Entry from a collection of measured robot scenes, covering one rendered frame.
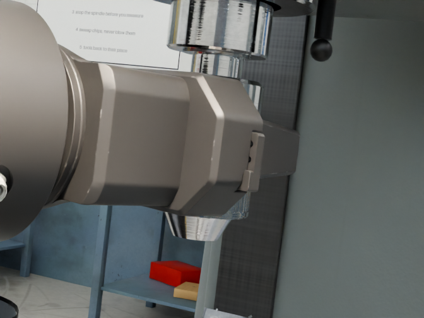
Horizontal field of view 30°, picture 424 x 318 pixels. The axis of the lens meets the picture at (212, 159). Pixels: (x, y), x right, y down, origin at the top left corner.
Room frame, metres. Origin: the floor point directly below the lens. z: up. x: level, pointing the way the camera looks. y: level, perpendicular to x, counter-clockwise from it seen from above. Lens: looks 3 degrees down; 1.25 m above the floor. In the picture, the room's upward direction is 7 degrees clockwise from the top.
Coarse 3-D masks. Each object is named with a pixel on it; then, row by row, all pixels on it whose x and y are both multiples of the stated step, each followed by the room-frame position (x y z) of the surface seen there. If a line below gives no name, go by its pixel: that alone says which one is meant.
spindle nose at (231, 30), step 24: (192, 0) 0.35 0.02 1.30; (216, 0) 0.35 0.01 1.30; (240, 0) 0.35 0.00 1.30; (264, 0) 0.35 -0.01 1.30; (168, 24) 0.36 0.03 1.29; (192, 24) 0.35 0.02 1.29; (216, 24) 0.35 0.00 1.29; (240, 24) 0.35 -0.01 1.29; (264, 24) 0.36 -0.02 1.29; (168, 48) 0.37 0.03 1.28; (192, 48) 0.36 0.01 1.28; (216, 48) 0.35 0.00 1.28; (240, 48) 0.35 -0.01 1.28; (264, 48) 0.36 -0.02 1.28
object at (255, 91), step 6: (234, 78) 0.35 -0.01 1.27; (246, 84) 0.35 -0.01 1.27; (252, 84) 0.35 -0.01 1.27; (258, 84) 0.36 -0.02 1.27; (246, 90) 0.35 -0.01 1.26; (252, 90) 0.35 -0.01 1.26; (258, 90) 0.36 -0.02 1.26; (252, 96) 0.35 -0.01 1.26; (258, 96) 0.36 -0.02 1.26; (258, 102) 0.36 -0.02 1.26
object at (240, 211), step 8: (256, 104) 0.36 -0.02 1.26; (248, 192) 0.36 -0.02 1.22; (240, 200) 0.35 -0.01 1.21; (248, 200) 0.36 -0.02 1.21; (232, 208) 0.35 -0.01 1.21; (240, 208) 0.36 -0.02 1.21; (248, 208) 0.36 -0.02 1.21; (200, 216) 0.35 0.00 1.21; (208, 216) 0.35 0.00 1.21; (216, 216) 0.35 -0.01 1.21; (224, 216) 0.35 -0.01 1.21; (232, 216) 0.35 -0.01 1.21; (240, 216) 0.36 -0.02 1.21
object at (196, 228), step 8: (168, 216) 0.36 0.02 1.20; (176, 216) 0.36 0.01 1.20; (184, 216) 0.35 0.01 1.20; (192, 216) 0.35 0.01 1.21; (168, 224) 0.37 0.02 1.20; (176, 224) 0.36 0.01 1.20; (184, 224) 0.36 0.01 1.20; (192, 224) 0.35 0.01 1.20; (200, 224) 0.35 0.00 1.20; (208, 224) 0.35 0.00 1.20; (216, 224) 0.36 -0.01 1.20; (224, 224) 0.36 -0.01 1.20; (176, 232) 0.36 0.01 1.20; (184, 232) 0.36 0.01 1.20; (192, 232) 0.36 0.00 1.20; (200, 232) 0.36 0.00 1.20; (208, 232) 0.36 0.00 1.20; (216, 232) 0.36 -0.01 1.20; (208, 240) 0.36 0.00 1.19
